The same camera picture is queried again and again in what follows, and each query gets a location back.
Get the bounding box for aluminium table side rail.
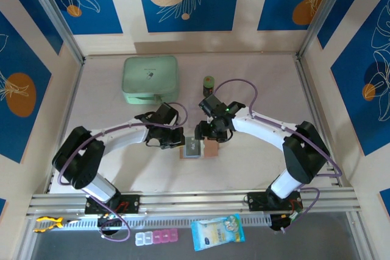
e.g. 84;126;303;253
44;58;86;194
295;55;347;188

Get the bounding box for grey slotted cable duct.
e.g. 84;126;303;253
32;214;272;232

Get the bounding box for yellow handled pliers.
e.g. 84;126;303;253
33;216;82;233

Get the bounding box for aluminium mounting rail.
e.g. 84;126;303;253
26;187;363;220

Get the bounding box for white pink pill organizer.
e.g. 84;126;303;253
135;228;179;246

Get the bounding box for aluminium corner post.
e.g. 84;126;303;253
23;0;85;63
298;0;363;58

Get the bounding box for dark bottle with green lid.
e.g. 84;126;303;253
202;76;216;96

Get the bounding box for pink card holder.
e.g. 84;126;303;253
179;136;221;161

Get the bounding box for blue wet wipes packet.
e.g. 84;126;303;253
191;213;246;252

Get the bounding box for mint green zip pouch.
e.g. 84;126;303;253
122;55;179;105

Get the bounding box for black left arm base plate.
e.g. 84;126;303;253
84;193;141;215

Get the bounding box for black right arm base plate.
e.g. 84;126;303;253
247;191;303;212

